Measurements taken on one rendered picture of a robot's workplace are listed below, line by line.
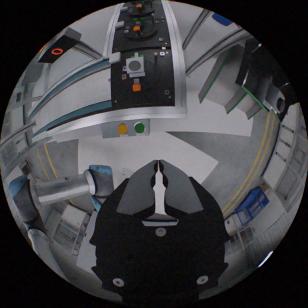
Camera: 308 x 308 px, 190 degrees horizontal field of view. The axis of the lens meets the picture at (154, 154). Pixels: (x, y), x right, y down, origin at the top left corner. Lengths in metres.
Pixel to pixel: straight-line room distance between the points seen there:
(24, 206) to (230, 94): 0.78
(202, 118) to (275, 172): 3.74
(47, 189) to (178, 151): 0.62
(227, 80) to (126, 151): 0.57
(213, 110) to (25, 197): 0.86
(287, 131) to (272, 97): 3.83
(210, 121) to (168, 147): 0.27
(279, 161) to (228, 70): 3.79
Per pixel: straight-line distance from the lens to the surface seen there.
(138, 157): 0.56
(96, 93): 0.51
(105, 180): 0.45
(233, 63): 0.35
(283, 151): 3.99
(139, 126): 0.38
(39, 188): 0.41
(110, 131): 0.44
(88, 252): 3.21
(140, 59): 0.28
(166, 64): 0.41
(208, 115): 0.55
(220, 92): 0.39
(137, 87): 0.28
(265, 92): 0.26
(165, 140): 0.52
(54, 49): 0.35
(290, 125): 4.09
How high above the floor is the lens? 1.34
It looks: 62 degrees down
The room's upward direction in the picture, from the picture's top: 178 degrees counter-clockwise
